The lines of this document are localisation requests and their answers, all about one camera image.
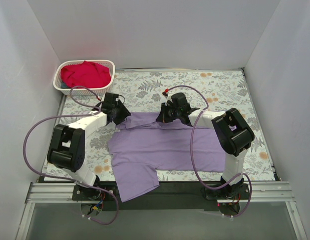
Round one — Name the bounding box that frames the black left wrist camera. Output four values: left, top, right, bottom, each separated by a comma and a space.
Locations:
102, 92, 119, 108

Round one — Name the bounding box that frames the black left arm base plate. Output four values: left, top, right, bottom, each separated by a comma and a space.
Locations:
72, 183, 118, 201

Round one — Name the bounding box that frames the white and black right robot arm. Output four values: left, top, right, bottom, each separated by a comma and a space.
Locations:
156, 102, 255, 197

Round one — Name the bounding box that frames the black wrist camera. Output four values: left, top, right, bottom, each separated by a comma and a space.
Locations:
171, 92, 190, 110
102, 92, 119, 108

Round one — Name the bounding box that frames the red t shirt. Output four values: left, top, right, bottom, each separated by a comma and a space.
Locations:
61, 61, 111, 89

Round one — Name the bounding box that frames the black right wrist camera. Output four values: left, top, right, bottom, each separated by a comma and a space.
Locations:
171, 92, 190, 110

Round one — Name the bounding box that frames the aluminium front frame rail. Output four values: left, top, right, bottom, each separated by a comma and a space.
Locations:
26, 181, 295, 203

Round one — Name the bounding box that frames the purple t shirt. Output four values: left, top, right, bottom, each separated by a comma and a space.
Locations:
108, 112, 225, 202

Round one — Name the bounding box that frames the white plastic basket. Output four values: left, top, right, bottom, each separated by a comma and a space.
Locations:
53, 60, 115, 96

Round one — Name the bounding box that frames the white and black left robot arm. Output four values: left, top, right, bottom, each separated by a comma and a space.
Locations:
47, 100, 131, 186

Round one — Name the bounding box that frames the teal cloth in basket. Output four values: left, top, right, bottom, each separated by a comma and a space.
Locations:
60, 82, 69, 89

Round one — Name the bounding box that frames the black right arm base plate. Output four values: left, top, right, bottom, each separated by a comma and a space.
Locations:
201, 183, 250, 201

